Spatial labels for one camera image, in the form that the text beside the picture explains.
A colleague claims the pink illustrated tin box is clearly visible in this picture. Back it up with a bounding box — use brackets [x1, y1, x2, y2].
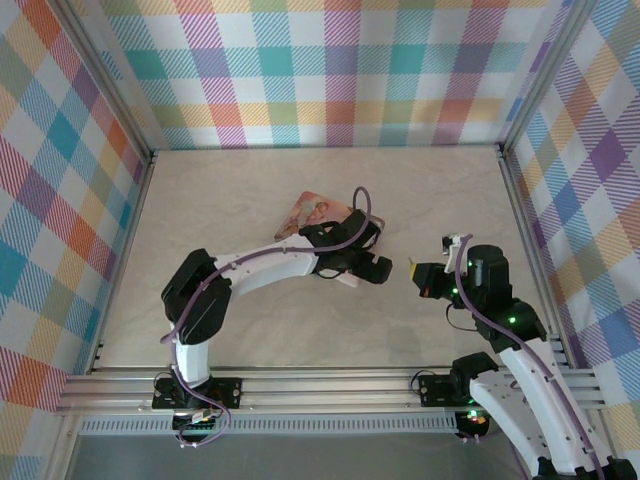
[273, 189, 387, 242]

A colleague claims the controller board with green light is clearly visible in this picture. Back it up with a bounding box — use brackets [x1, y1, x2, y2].
[455, 408, 490, 439]

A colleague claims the controller board with connectors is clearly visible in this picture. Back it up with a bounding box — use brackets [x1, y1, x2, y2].
[172, 409, 224, 432]

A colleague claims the aluminium table side rail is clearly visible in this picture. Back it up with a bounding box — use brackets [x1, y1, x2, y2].
[88, 149, 160, 374]
[497, 144, 581, 371]

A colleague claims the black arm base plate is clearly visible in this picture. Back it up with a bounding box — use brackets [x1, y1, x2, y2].
[416, 373, 501, 408]
[151, 377, 244, 412]

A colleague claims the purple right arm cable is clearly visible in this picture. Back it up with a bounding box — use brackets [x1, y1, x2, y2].
[445, 233, 609, 480]

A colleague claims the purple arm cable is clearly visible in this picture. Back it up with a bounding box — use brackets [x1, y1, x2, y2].
[445, 233, 609, 480]
[159, 185, 385, 448]

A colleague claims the aluminium mounting rail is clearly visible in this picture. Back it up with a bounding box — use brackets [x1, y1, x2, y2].
[53, 366, 607, 417]

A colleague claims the grey slotted cable duct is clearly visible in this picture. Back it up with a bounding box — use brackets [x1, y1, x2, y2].
[78, 417, 460, 437]

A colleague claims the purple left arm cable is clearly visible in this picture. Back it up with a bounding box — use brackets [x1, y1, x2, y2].
[159, 185, 385, 448]

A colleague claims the aluminium frame post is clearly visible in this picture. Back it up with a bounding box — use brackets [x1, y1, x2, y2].
[62, 0, 159, 157]
[498, 0, 594, 154]

